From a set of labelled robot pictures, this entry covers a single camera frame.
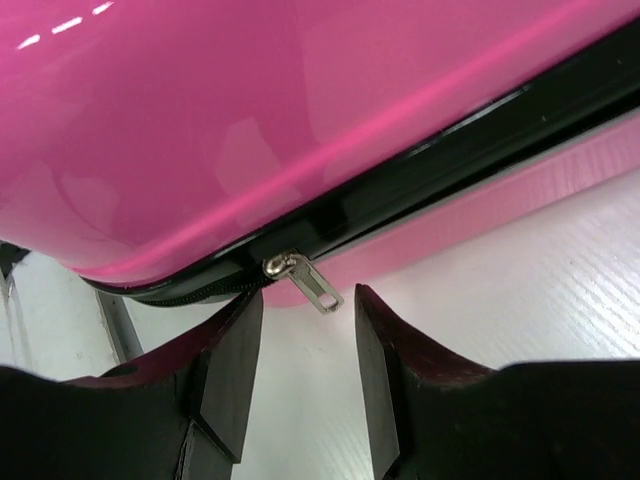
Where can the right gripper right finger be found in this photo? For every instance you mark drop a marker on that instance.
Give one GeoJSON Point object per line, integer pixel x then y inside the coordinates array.
{"type": "Point", "coordinates": [434, 414]}

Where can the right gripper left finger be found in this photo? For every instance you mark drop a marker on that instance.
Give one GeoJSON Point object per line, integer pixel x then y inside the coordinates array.
{"type": "Point", "coordinates": [180, 411]}

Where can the pink hard-shell suitcase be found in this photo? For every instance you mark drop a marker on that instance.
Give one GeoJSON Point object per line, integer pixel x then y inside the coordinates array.
{"type": "Point", "coordinates": [179, 152]}

